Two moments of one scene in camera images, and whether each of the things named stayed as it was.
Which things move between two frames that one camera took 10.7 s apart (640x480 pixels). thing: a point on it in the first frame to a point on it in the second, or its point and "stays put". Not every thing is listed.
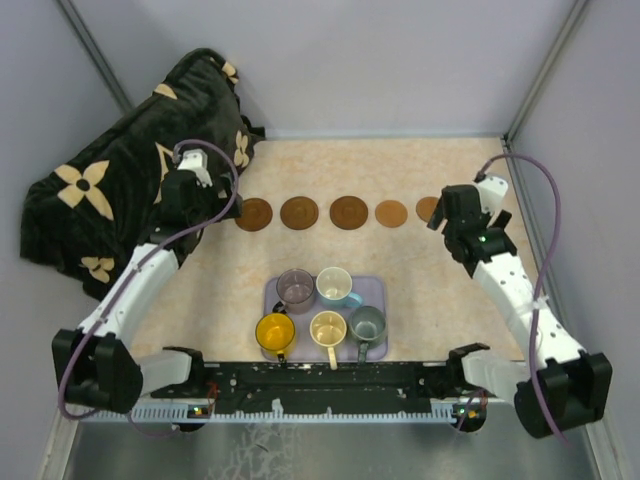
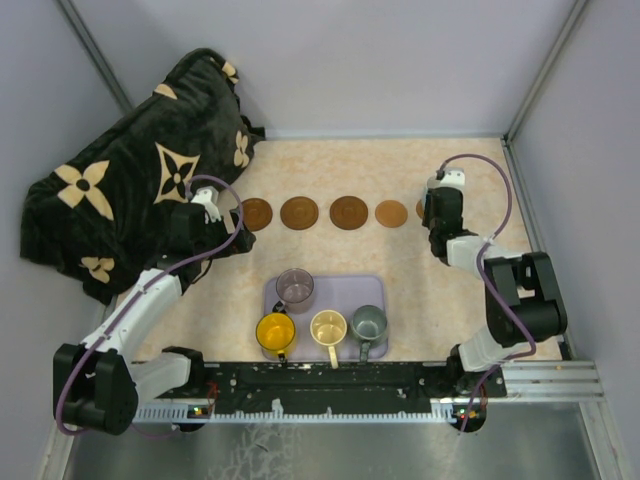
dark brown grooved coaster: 256,216 stays put
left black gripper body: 220,206 to 220,233
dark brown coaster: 348,212 stays put
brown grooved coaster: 299,212 stays put
